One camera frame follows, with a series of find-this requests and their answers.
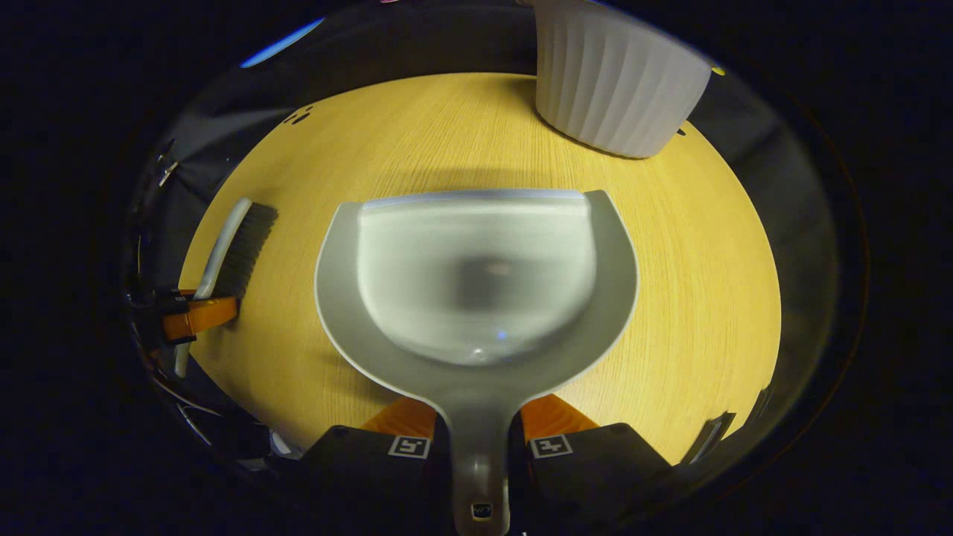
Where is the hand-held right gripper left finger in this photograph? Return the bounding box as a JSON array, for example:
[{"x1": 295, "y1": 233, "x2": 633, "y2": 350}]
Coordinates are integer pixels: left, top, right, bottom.
[{"x1": 298, "y1": 395, "x2": 456, "y2": 536}]

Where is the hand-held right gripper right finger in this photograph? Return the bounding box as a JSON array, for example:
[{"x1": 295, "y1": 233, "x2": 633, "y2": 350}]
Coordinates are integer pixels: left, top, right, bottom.
[{"x1": 509, "y1": 393, "x2": 675, "y2": 536}]

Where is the white plastic dustpan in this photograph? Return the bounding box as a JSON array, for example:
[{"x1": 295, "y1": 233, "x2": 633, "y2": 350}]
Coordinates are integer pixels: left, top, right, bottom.
[{"x1": 314, "y1": 188, "x2": 640, "y2": 536}]

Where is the white ribbed garbage bin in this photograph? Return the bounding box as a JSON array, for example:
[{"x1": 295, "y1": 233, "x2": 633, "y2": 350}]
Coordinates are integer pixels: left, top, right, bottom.
[{"x1": 532, "y1": 0, "x2": 713, "y2": 159}]

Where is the black backdrop cloth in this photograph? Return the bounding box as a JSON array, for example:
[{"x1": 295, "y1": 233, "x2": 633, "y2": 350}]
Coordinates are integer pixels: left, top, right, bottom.
[{"x1": 123, "y1": 0, "x2": 842, "y2": 477}]

